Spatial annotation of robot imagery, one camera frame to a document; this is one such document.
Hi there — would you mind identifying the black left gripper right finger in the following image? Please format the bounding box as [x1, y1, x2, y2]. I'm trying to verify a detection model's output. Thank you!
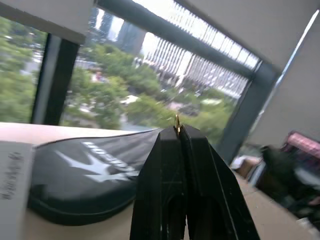
[178, 124, 262, 240]

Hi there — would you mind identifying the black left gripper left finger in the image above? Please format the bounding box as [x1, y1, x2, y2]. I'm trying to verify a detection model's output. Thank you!
[129, 126, 188, 240]

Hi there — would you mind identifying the gold coin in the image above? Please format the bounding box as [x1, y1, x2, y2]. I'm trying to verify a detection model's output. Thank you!
[174, 114, 181, 137]

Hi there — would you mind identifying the white box with print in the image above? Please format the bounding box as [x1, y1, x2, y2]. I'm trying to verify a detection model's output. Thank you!
[0, 140, 35, 240]

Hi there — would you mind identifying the black zippered case white logo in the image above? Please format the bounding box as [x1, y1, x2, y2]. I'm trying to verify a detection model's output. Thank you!
[26, 128, 161, 226]

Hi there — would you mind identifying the pink and black clutter pile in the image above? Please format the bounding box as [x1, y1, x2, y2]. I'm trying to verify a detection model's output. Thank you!
[254, 130, 320, 232]

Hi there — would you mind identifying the dark window frame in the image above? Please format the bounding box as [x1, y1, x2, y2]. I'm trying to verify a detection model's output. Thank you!
[31, 0, 282, 165]

